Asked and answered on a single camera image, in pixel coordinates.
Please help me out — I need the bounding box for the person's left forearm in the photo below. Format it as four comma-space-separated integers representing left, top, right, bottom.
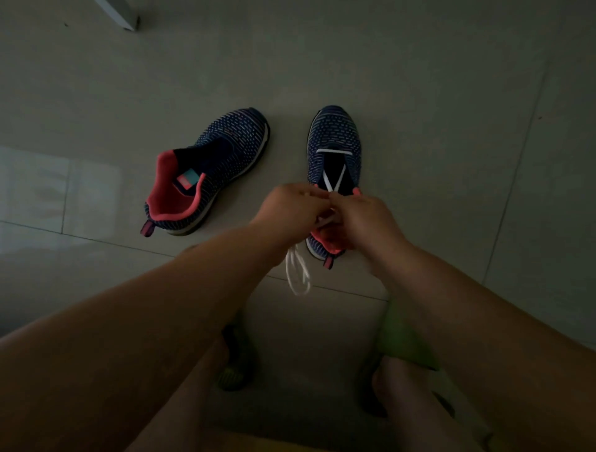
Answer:
0, 223, 289, 452

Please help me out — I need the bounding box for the white shoelace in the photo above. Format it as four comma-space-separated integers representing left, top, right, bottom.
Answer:
284, 148, 354, 297

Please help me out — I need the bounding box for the person's right forearm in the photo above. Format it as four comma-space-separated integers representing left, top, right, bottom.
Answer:
372, 242, 596, 452

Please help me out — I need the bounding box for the person's right hand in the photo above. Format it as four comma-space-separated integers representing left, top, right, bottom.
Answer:
321, 193, 410, 270

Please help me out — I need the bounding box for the person's right leg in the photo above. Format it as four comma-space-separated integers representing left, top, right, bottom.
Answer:
372, 356, 485, 452

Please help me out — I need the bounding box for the blue knit sneaker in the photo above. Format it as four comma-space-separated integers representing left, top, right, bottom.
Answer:
141, 107, 271, 238
305, 105, 363, 271

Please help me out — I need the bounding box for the white metal shoe rack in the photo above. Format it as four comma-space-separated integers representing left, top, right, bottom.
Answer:
93, 0, 140, 32

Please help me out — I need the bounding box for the person's leg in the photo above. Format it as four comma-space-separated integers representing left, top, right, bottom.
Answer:
372, 356, 485, 452
128, 335, 232, 452

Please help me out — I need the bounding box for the person's left leg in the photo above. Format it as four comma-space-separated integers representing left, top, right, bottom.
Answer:
128, 335, 232, 452

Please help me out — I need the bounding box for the green foam slipper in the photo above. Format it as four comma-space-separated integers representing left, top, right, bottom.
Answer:
217, 323, 256, 392
358, 302, 455, 418

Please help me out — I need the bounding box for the person's left hand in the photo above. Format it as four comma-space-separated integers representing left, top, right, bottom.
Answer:
249, 182, 332, 255

